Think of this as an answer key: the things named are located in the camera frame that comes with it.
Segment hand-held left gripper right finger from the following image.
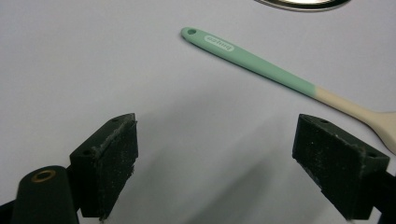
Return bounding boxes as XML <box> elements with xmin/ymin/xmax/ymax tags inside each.
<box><xmin>291</xmin><ymin>113</ymin><xmax>390</xmax><ymax>221</ymax></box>

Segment teal handled wooden spoon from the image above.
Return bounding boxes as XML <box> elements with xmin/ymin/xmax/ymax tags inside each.
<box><xmin>180</xmin><ymin>26</ymin><xmax>396</xmax><ymax>156</ymax></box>

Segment metal bowl rim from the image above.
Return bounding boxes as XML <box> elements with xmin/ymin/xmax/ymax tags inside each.
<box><xmin>253</xmin><ymin>0</ymin><xmax>353</xmax><ymax>13</ymax></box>

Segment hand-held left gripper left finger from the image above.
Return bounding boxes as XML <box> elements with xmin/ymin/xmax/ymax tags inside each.
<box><xmin>68</xmin><ymin>112</ymin><xmax>139</xmax><ymax>221</ymax></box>

